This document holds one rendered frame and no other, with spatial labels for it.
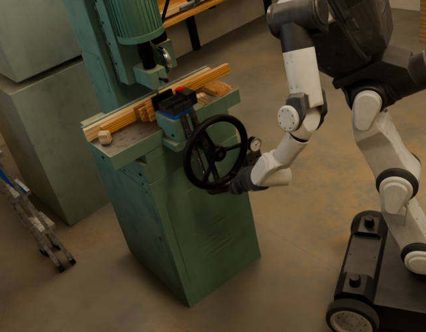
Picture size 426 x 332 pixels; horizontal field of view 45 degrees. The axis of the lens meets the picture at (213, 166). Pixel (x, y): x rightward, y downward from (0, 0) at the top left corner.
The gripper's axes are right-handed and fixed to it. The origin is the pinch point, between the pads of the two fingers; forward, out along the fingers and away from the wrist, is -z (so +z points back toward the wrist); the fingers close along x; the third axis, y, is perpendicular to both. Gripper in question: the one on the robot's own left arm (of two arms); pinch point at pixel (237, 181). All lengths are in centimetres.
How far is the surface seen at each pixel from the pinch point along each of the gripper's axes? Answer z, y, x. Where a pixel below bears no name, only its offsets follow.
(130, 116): -24.3, 41.9, -5.8
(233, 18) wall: -279, 39, 237
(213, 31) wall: -280, 42, 209
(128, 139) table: -16.7, 36.7, -15.1
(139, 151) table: -13.9, 31.0, -15.8
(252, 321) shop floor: -34, -58, -22
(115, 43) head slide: -21, 67, 8
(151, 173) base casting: -19.5, 21.2, -16.4
